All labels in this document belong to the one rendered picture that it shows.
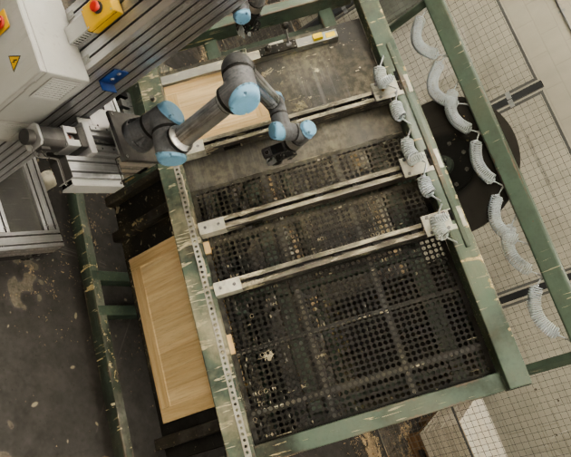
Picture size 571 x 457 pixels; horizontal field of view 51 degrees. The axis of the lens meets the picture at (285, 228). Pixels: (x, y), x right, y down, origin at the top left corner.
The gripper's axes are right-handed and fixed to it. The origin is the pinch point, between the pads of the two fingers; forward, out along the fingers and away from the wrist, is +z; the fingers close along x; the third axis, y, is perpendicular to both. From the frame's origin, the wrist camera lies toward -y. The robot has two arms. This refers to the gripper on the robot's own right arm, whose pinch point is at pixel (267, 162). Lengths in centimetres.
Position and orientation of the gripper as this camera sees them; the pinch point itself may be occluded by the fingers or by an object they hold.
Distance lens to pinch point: 277.8
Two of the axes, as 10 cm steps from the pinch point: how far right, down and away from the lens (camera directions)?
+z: -4.9, 3.3, 8.1
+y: 8.0, -2.2, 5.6
